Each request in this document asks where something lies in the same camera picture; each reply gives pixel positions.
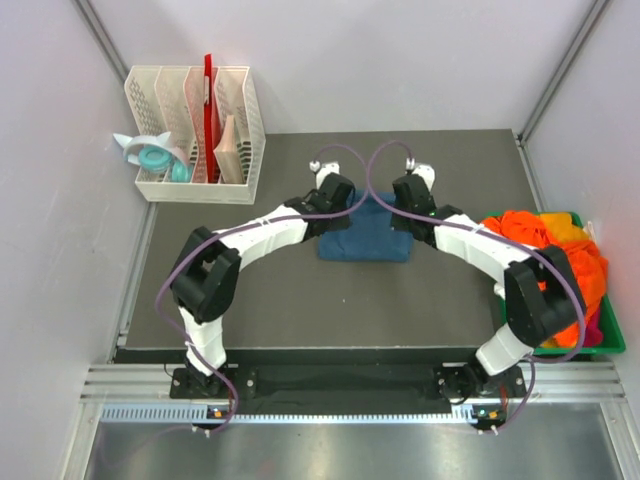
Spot orange t shirt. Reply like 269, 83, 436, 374
480, 209, 610, 349

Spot white file organizer rack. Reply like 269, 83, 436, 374
124, 65, 266, 205

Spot blue t shirt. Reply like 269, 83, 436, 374
317, 196, 413, 263

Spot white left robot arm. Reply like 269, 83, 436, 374
170, 162, 355, 397

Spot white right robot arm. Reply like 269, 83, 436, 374
391, 158, 586, 396

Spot magenta t shirt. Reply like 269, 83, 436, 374
583, 308, 604, 348

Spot aluminium frame post left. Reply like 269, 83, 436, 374
71, 0, 129, 84

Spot teal cat ear headphones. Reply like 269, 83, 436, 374
113, 131, 193, 183

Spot aluminium frame post right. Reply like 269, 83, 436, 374
515, 0, 612, 148

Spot green plastic basket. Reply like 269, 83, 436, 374
492, 211, 627, 357

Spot beige book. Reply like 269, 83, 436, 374
214, 114, 244, 185

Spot red folder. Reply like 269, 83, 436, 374
203, 53, 219, 184

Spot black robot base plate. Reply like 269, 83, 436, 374
169, 347, 525, 414

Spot grey slotted cable duct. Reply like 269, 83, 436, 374
100, 404, 501, 425

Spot aluminium frame post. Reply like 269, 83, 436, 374
515, 0, 612, 148
71, 0, 129, 84

